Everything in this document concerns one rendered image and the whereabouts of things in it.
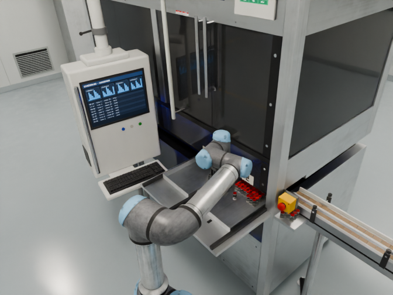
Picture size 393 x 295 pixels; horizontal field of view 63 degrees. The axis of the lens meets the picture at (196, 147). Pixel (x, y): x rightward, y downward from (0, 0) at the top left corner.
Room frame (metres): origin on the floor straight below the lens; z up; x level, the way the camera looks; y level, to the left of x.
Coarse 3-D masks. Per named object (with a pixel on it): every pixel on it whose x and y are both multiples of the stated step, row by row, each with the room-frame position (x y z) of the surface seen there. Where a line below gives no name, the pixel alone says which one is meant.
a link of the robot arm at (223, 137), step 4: (216, 132) 1.16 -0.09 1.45; (220, 132) 1.15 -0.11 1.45; (224, 132) 1.15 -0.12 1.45; (228, 132) 1.15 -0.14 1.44; (216, 136) 1.13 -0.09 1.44; (220, 136) 1.12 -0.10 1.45; (224, 136) 1.12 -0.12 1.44; (228, 136) 1.13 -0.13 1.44; (212, 140) 1.13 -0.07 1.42; (216, 140) 1.12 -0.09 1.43; (220, 140) 1.11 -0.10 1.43; (224, 140) 1.11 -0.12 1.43; (228, 140) 1.12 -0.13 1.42; (220, 144) 1.10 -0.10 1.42; (224, 144) 1.11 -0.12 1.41; (228, 144) 1.12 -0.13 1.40; (224, 148) 1.10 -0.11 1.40; (228, 148) 1.12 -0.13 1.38
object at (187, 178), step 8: (192, 160) 1.72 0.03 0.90; (176, 168) 1.64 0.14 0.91; (184, 168) 1.67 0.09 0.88; (192, 168) 1.66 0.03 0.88; (200, 168) 1.66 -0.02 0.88; (168, 176) 1.59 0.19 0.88; (176, 176) 1.59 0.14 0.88; (184, 176) 1.58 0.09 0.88; (192, 176) 1.58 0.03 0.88; (200, 176) 1.57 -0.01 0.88; (176, 184) 1.47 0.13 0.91; (184, 184) 1.50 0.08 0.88; (192, 184) 1.50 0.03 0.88; (200, 184) 1.49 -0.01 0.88; (184, 192) 1.40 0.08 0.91; (192, 192) 1.39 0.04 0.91
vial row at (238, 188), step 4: (236, 184) 1.42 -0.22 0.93; (236, 188) 1.42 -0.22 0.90; (240, 188) 1.39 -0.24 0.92; (244, 188) 1.38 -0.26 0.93; (240, 192) 1.39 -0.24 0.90; (244, 192) 1.37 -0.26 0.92; (248, 192) 1.35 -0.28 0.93; (244, 196) 1.36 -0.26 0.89; (252, 196) 1.32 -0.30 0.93; (256, 200) 1.29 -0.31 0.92; (256, 204) 1.29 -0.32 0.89
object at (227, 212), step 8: (232, 184) 1.47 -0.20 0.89; (232, 192) 1.41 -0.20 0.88; (224, 200) 1.34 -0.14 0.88; (232, 200) 1.34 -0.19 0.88; (240, 200) 1.34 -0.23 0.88; (264, 200) 1.33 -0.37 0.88; (216, 208) 1.28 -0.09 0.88; (224, 208) 1.28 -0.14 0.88; (232, 208) 1.28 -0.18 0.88; (240, 208) 1.27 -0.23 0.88; (248, 208) 1.27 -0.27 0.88; (256, 208) 1.27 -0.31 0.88; (216, 216) 1.22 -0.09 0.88; (224, 216) 1.22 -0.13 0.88; (232, 216) 1.22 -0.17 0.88; (240, 216) 1.22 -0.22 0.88; (248, 216) 1.19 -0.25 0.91; (224, 224) 1.14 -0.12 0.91; (232, 224) 1.16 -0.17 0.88
